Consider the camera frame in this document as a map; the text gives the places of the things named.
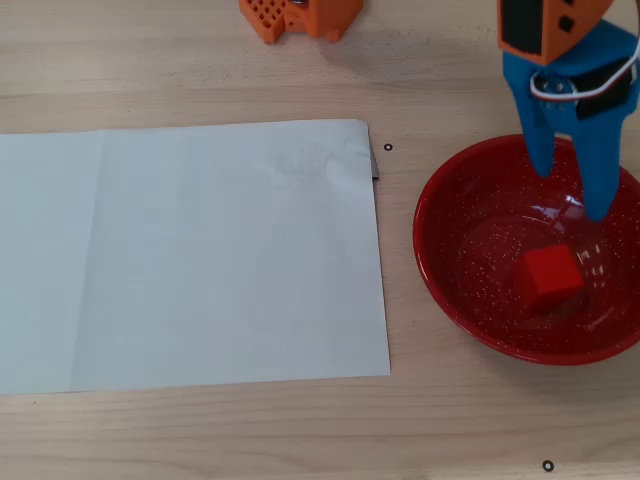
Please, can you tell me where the blue gripper with motor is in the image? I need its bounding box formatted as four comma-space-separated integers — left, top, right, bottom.
501, 18, 640, 224

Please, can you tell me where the red cube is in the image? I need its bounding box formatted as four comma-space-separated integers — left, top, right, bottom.
514, 243, 586, 314

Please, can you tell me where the red speckled bowl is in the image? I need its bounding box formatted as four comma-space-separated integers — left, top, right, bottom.
412, 133, 640, 367

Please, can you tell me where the white paper sheet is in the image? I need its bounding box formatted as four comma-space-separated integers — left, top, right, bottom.
0, 118, 392, 396

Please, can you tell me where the white gripper motor cable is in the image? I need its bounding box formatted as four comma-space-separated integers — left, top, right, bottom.
528, 37, 640, 105

